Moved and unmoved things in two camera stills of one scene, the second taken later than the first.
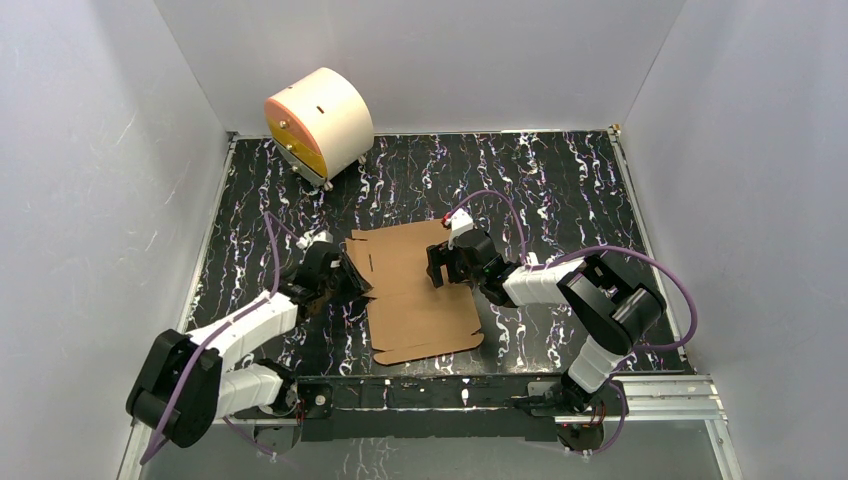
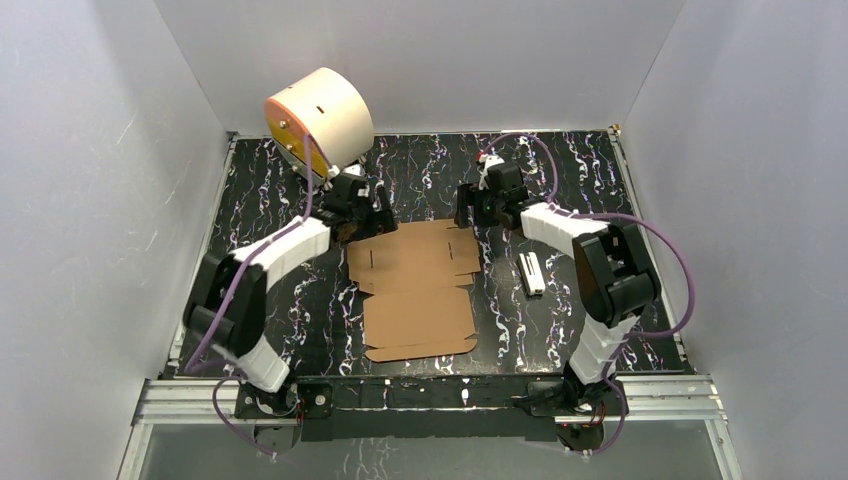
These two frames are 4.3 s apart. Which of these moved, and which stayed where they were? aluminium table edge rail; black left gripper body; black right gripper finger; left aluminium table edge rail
Moved: black right gripper finger; black left gripper body
Stayed: aluminium table edge rail; left aluminium table edge rail
